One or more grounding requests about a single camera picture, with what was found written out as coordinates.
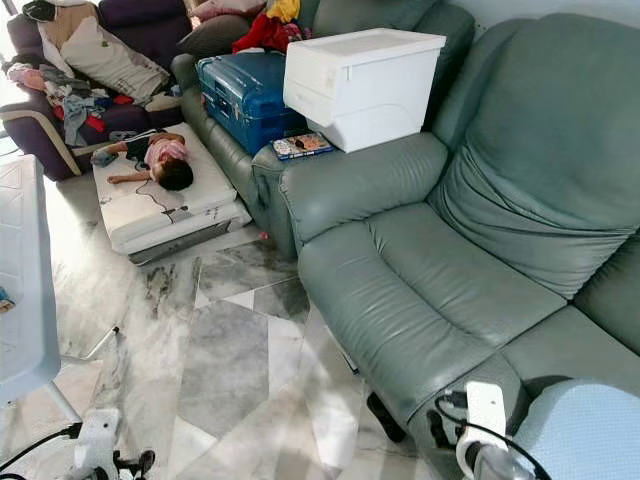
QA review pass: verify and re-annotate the red and yellow clothes pile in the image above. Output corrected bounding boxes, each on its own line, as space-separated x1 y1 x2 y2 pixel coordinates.
232 0 308 54

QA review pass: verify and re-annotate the pink cushion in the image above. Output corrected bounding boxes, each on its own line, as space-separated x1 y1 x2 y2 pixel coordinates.
188 0 266 23

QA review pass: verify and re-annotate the purple armchair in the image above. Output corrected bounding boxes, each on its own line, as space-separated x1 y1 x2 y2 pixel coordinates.
0 0 191 183

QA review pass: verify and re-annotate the sleeping child in pink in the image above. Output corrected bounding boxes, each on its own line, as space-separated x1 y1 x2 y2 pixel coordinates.
103 131 197 194

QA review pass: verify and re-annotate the green leather sofa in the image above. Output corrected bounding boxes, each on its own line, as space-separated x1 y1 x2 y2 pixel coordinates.
170 0 640 480

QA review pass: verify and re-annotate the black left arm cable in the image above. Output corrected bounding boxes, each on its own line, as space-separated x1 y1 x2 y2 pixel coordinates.
0 423 83 473

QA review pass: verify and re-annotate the blue hard suitcase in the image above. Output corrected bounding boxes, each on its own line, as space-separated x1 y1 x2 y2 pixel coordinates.
196 52 308 157

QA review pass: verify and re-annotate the brown cushion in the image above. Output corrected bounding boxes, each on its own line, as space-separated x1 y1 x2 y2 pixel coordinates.
175 14 254 58

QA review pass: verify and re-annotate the colourful picture book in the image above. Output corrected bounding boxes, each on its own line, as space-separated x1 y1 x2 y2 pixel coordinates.
271 131 337 162

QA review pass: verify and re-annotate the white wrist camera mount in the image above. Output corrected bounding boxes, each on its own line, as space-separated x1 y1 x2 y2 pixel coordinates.
72 407 124 480
455 381 509 477

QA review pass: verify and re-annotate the white lidded storage box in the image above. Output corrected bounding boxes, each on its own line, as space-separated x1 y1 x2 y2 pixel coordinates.
282 27 448 155

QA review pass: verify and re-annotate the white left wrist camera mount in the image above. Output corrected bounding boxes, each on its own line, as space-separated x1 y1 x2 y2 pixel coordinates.
72 407 124 480

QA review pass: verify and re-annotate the light blue dotted cushion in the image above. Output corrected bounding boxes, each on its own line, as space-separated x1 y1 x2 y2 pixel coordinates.
510 377 640 480

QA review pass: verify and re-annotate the beige pillow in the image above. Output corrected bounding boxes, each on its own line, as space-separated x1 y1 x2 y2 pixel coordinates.
40 5 170 105

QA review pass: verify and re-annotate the large white folding table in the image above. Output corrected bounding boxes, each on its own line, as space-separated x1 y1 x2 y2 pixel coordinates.
0 152 64 421

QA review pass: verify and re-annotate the heap of mixed clothes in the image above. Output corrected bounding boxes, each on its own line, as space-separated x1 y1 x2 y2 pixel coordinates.
7 60 138 149

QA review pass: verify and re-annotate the white floor mattress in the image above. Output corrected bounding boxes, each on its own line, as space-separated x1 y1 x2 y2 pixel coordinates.
91 124 253 266

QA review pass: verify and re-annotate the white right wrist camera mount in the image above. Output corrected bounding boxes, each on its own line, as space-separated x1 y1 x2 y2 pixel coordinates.
455 381 509 477

